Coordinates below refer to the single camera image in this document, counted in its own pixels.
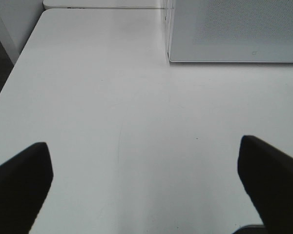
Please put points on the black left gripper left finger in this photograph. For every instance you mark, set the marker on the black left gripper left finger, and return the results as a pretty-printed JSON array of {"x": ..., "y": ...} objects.
[{"x": 25, "y": 180}]

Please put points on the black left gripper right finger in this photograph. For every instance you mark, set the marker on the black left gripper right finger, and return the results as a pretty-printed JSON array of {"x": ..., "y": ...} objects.
[{"x": 267, "y": 176}]

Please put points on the white microwave door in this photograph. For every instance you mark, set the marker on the white microwave door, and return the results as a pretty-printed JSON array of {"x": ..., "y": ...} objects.
[{"x": 230, "y": 30}]

